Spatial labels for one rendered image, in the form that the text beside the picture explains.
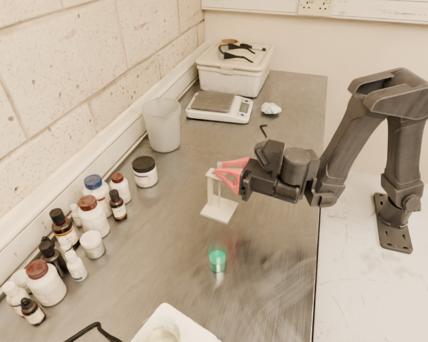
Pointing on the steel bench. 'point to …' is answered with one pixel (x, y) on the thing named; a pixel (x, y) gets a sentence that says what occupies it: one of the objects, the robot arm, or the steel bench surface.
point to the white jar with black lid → (145, 171)
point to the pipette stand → (225, 212)
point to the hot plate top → (186, 326)
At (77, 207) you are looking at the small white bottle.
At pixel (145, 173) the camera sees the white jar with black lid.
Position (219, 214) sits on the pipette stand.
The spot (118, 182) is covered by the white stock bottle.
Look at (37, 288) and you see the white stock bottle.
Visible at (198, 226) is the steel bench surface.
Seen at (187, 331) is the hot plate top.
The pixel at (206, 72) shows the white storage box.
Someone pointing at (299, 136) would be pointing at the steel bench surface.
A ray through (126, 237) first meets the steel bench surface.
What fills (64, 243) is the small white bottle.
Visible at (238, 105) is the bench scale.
